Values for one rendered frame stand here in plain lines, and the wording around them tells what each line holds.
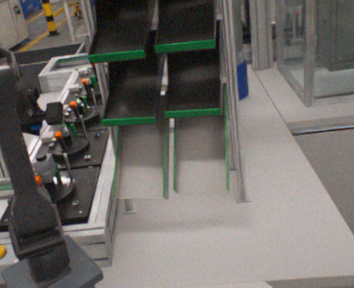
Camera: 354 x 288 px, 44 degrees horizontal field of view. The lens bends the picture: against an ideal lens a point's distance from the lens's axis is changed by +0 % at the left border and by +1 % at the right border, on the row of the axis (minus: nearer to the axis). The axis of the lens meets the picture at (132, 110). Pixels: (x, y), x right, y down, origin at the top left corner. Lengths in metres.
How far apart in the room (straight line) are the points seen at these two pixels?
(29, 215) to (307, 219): 0.72
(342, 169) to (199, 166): 0.85
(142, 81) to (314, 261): 0.58
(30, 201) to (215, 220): 0.59
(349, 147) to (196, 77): 0.87
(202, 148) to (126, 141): 0.20
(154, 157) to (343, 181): 0.95
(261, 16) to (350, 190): 0.85
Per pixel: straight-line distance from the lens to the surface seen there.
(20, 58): 3.57
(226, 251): 1.12
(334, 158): 1.81
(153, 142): 1.12
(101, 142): 1.45
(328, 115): 1.73
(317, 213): 1.24
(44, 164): 1.18
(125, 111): 1.05
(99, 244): 1.09
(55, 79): 2.37
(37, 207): 0.79
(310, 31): 1.70
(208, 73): 1.09
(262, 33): 2.18
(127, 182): 1.12
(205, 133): 1.12
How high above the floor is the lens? 1.62
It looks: 23 degrees down
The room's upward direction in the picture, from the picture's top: 11 degrees counter-clockwise
